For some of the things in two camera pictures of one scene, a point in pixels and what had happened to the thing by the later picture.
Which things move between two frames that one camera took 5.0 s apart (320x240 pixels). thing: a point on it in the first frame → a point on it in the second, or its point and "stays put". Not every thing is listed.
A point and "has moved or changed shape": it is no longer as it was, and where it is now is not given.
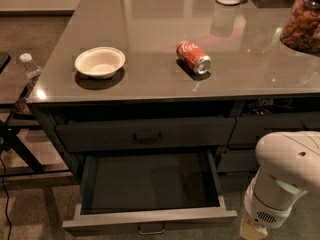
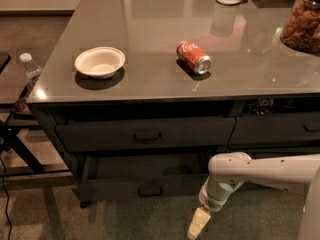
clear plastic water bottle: [33, 72] stays put
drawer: [148, 133] stays put
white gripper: [266, 210] → [209, 200]
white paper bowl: [100, 62] stays put
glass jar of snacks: [301, 27] stays put
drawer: [147, 190] has moved or changed shape
